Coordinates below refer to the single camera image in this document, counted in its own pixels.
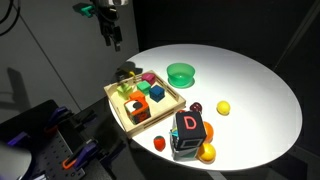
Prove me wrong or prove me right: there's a yellow lemon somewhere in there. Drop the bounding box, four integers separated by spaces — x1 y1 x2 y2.
197 142 217 165

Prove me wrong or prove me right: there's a black perforated board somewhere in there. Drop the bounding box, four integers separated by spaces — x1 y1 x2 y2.
31 129 88 180

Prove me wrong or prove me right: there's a red strawberry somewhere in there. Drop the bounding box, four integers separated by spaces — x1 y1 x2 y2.
153 135 167 152

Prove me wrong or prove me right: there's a blue cube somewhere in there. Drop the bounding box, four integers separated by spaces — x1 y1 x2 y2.
148 85 166 103

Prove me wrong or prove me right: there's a black wall cable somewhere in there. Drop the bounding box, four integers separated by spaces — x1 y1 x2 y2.
0 0 22 37

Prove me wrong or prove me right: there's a black mounting base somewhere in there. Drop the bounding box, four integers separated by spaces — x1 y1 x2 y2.
0 99 114 180

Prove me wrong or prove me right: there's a wooden tray box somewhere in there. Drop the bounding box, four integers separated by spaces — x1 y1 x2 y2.
103 69 187 140

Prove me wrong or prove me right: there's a white rounded device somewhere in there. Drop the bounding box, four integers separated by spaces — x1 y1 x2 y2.
0 142 33 180

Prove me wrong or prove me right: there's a yellow ball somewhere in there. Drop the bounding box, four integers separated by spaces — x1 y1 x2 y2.
216 100 232 116

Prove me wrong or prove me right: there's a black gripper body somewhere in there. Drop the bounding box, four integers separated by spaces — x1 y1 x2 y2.
96 6 120 34

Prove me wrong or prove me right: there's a yellow-green cube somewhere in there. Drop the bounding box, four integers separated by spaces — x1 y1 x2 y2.
116 82 134 100

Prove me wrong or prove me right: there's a purple clamp orange handle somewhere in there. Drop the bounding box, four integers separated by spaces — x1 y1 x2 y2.
61 139 102 171

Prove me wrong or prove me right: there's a magenta cube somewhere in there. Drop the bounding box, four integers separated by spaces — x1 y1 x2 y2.
141 72 157 86

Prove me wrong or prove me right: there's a black soft cube letter D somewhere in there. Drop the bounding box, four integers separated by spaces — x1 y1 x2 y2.
170 110 208 152

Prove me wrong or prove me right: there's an orange cube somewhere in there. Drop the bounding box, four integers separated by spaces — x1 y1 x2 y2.
129 90 146 102

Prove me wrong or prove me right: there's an orange arch block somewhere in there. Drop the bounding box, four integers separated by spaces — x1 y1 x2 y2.
123 99 152 126

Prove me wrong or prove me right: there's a black clamp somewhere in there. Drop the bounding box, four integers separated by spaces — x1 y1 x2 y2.
70 109 98 130

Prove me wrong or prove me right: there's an orange fruit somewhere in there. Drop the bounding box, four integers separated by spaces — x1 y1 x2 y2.
202 121 215 144

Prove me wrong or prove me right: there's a grey green soft cube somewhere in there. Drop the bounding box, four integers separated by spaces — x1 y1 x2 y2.
170 136 200 163

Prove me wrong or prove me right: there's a green plastic bowl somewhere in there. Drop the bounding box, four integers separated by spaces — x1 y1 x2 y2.
166 62 197 89

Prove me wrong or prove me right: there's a dark red ball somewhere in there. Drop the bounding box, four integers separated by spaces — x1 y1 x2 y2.
189 101 203 114

